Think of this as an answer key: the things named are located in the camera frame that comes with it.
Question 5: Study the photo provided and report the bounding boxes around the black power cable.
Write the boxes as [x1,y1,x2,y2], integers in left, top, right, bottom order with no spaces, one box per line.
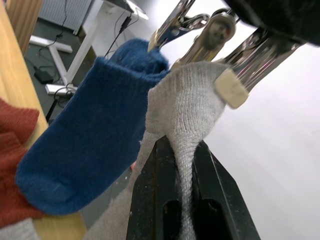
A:
[103,8,134,59]

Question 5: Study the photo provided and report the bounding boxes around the wooden board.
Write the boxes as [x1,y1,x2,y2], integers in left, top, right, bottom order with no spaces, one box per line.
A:
[5,0,45,55]

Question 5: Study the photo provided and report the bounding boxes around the light grey knit sock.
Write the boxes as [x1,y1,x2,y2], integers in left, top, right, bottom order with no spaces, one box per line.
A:
[82,61,233,240]
[0,218,40,240]

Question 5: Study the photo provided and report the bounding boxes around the grey perforated panel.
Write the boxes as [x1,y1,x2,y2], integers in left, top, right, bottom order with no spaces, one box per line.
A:
[38,0,94,29]

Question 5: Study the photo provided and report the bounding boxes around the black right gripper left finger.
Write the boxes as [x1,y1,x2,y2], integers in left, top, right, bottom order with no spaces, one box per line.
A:
[126,136,184,240]

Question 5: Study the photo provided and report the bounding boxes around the metal hanger clip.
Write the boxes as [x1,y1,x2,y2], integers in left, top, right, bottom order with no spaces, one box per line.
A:
[214,26,309,110]
[147,0,196,54]
[173,12,238,70]

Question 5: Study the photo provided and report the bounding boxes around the rust red knit sock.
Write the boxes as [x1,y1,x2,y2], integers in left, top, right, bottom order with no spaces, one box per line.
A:
[0,97,45,223]

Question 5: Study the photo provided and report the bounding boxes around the white desk frame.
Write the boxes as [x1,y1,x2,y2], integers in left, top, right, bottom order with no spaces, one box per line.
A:
[29,0,150,86]

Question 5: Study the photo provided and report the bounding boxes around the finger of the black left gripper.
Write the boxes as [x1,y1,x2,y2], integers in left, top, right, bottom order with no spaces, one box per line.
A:
[221,0,320,49]

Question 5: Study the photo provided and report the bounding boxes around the blue knit sock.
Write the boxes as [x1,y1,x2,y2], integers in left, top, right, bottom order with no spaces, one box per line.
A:
[14,38,172,216]

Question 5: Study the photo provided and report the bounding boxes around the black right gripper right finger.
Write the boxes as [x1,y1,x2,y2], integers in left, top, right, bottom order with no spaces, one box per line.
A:
[191,140,261,240]

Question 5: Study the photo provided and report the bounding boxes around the black power adapter box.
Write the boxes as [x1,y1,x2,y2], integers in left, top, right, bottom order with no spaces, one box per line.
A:
[33,65,55,84]

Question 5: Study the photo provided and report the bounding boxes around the white power strip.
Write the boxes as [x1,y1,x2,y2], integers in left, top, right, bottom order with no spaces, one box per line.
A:
[44,83,76,97]

